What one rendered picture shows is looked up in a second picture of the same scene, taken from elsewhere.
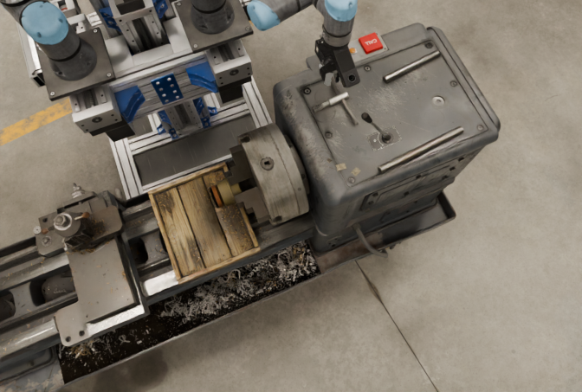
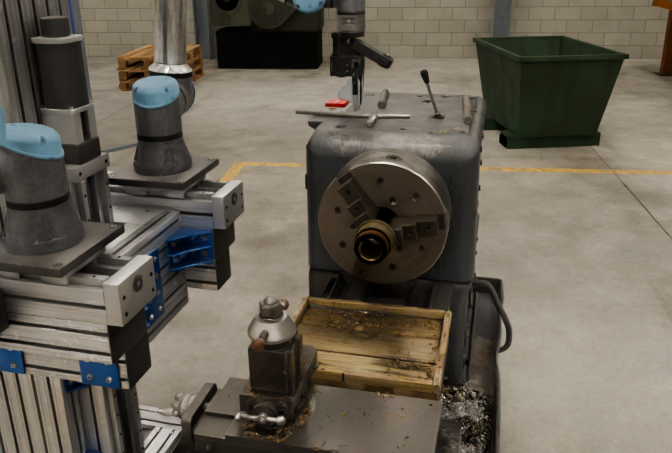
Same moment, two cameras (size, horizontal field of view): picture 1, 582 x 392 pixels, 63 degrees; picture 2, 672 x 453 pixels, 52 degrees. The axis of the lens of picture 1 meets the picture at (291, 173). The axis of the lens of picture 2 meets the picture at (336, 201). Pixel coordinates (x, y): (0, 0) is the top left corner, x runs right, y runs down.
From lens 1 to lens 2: 1.66 m
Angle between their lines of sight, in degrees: 59
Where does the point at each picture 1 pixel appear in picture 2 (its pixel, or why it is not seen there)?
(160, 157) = not seen: outside the picture
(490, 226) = (505, 362)
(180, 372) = not seen: outside the picture
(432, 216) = (486, 301)
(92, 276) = (353, 428)
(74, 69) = (72, 221)
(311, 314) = not seen: outside the picture
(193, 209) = (337, 344)
